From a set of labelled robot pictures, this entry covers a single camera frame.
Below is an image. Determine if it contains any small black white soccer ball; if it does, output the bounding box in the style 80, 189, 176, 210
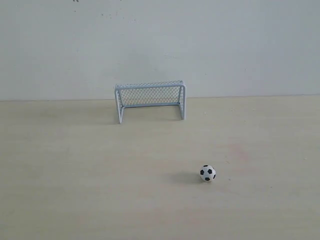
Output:
199, 164, 216, 182

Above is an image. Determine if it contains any white miniature soccer goal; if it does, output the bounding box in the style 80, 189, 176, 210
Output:
114, 80, 187, 124

